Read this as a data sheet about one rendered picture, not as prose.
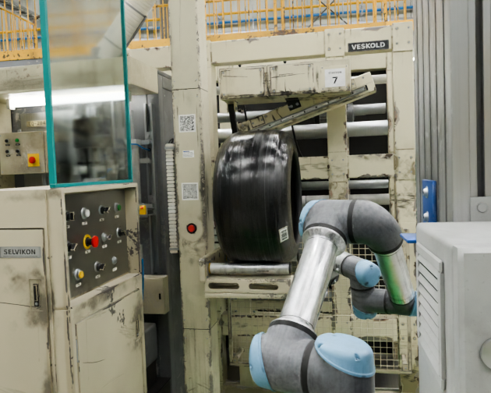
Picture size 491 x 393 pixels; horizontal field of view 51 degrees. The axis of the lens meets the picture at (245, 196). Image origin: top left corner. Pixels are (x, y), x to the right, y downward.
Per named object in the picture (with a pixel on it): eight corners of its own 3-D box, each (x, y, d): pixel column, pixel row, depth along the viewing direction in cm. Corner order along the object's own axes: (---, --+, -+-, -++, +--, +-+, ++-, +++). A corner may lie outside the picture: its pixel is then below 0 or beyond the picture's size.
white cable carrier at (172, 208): (170, 253, 223) (164, 143, 221) (174, 251, 228) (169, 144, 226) (179, 253, 222) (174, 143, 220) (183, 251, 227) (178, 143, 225)
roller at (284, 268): (210, 270, 216) (207, 275, 212) (209, 260, 214) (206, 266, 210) (292, 270, 208) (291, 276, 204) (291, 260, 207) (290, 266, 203)
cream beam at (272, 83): (219, 100, 240) (218, 68, 239) (232, 106, 264) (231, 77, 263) (351, 90, 227) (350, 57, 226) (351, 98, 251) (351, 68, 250)
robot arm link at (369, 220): (400, 189, 128) (427, 295, 160) (358, 190, 133) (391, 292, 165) (393, 225, 121) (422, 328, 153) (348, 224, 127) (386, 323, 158)
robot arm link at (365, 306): (385, 323, 157) (382, 292, 155) (350, 320, 163) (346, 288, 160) (390, 311, 164) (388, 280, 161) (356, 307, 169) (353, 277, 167)
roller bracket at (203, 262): (199, 282, 208) (198, 258, 208) (224, 263, 247) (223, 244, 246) (206, 282, 207) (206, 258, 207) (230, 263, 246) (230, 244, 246)
